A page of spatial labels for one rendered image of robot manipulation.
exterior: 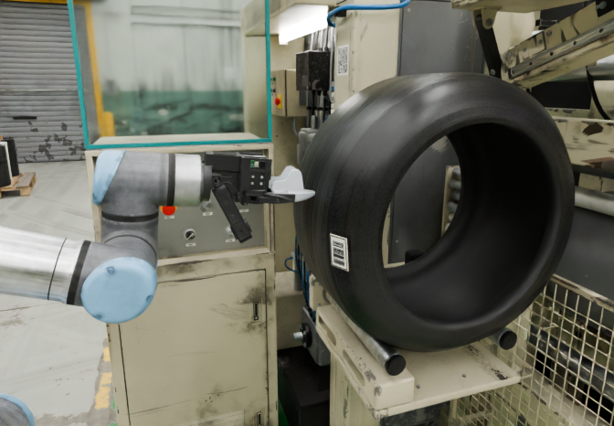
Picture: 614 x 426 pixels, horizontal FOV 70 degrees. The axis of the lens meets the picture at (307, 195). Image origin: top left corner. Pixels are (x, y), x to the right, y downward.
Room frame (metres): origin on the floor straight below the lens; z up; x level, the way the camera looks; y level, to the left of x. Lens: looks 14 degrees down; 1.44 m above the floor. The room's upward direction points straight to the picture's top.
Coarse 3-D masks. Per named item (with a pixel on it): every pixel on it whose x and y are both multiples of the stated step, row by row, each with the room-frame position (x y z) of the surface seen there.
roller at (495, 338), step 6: (504, 330) 0.86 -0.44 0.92; (510, 330) 0.87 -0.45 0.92; (492, 336) 0.87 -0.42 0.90; (498, 336) 0.86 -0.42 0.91; (504, 336) 0.85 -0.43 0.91; (510, 336) 0.85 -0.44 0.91; (516, 336) 0.86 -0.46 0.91; (498, 342) 0.86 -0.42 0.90; (504, 342) 0.85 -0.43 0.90; (510, 342) 0.85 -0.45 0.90; (504, 348) 0.85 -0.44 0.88; (510, 348) 0.86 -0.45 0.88
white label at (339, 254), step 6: (330, 234) 0.73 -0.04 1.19; (330, 240) 0.73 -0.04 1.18; (336, 240) 0.72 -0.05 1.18; (342, 240) 0.71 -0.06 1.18; (336, 246) 0.72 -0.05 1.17; (342, 246) 0.71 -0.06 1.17; (336, 252) 0.72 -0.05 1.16; (342, 252) 0.71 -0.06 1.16; (336, 258) 0.72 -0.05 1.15; (342, 258) 0.71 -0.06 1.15; (336, 264) 0.72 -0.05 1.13; (342, 264) 0.71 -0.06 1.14
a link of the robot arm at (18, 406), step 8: (0, 400) 0.70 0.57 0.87; (8, 400) 0.71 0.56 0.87; (16, 400) 0.72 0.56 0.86; (0, 408) 0.67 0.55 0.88; (8, 408) 0.69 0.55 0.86; (16, 408) 0.70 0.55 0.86; (24, 408) 0.72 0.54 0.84; (0, 416) 0.65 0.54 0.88; (8, 416) 0.67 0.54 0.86; (16, 416) 0.69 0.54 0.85; (24, 416) 0.70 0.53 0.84; (32, 416) 0.72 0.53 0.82; (0, 424) 0.64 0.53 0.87; (8, 424) 0.66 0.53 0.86; (16, 424) 0.67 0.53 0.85; (24, 424) 0.69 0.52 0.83; (32, 424) 0.71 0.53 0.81
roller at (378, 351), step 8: (328, 296) 1.06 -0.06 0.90; (336, 304) 1.01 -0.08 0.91; (344, 320) 0.96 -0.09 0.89; (352, 328) 0.92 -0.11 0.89; (360, 328) 0.89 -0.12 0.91; (360, 336) 0.87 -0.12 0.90; (368, 336) 0.85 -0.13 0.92; (368, 344) 0.84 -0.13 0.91; (376, 344) 0.82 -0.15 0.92; (384, 344) 0.81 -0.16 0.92; (376, 352) 0.80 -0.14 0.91; (384, 352) 0.79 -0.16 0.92; (392, 352) 0.78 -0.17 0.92; (384, 360) 0.77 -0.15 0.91; (392, 360) 0.76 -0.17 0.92; (400, 360) 0.77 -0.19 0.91; (384, 368) 0.77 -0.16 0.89; (392, 368) 0.76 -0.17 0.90; (400, 368) 0.77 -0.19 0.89
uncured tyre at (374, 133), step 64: (320, 128) 0.94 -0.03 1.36; (384, 128) 0.76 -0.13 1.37; (448, 128) 0.76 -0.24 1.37; (512, 128) 0.82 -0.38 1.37; (320, 192) 0.79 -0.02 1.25; (384, 192) 0.72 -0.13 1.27; (512, 192) 1.06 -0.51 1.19; (320, 256) 0.77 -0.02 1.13; (448, 256) 1.10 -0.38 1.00; (512, 256) 0.99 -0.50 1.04; (384, 320) 0.73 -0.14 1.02; (448, 320) 0.92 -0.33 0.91; (512, 320) 0.83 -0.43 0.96
